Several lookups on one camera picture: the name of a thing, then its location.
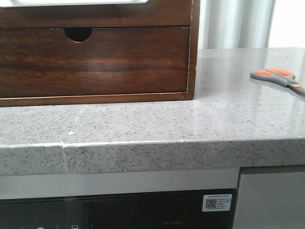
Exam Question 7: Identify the wooden drawer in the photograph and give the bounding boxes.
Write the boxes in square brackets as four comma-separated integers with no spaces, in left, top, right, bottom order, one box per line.
[0,0,192,29]
[0,27,189,98]

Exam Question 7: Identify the grey orange scissors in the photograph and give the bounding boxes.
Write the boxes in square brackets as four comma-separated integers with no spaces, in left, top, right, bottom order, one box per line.
[250,68,305,97]

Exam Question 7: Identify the dark wooden drawer cabinet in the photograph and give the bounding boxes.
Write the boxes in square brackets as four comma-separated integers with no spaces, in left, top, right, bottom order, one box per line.
[0,0,200,106]

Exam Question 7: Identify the black under-counter appliance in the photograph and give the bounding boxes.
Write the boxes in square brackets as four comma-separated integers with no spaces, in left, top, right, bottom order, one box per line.
[0,188,237,229]

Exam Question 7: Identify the white QR code sticker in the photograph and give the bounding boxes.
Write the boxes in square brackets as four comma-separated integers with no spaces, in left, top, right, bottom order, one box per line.
[202,194,233,212]

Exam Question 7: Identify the white grey curtain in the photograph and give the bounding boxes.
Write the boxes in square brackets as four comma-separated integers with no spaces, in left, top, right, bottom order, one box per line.
[198,0,305,49]

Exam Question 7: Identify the grey cabinet door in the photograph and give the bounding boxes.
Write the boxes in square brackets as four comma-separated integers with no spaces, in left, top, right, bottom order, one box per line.
[234,172,305,229]

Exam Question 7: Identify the white plastic tray on cabinet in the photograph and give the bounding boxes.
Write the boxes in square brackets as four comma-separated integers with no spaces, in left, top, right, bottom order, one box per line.
[0,0,148,8]

